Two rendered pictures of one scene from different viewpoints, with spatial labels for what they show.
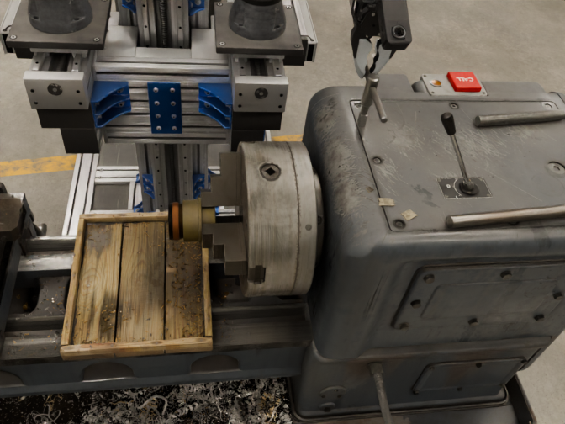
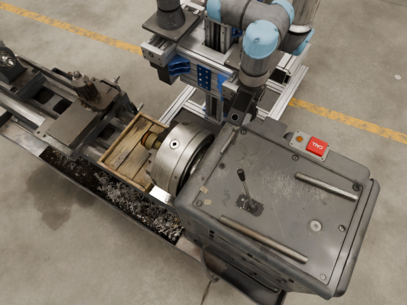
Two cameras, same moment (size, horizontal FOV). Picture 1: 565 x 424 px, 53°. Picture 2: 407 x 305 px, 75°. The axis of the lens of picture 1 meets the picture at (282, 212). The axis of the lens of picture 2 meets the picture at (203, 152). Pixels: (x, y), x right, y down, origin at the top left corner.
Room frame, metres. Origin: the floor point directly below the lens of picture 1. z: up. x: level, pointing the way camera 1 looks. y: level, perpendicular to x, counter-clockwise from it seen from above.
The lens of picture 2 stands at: (0.50, -0.38, 2.12)
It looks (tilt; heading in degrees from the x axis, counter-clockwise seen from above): 64 degrees down; 47
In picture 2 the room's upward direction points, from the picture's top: 2 degrees counter-clockwise
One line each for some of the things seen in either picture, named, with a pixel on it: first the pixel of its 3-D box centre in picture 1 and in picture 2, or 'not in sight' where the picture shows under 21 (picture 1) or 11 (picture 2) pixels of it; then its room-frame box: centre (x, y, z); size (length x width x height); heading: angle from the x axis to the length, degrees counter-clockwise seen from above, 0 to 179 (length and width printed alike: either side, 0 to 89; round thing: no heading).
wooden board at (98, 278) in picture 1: (141, 278); (142, 150); (0.69, 0.29, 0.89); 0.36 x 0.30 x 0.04; 14
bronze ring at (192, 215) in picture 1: (192, 220); (154, 142); (0.72, 0.18, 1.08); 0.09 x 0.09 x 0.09; 14
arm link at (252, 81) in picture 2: not in sight; (252, 72); (0.94, -0.11, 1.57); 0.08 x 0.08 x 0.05
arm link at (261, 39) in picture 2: not in sight; (258, 48); (0.94, -0.11, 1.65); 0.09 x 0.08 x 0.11; 16
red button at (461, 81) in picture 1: (463, 82); (316, 146); (1.08, -0.35, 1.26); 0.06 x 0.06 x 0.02; 14
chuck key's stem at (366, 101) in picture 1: (366, 101); (234, 135); (0.88, -0.13, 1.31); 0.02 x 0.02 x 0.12
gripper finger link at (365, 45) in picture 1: (358, 51); not in sight; (0.94, -0.09, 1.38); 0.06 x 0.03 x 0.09; 14
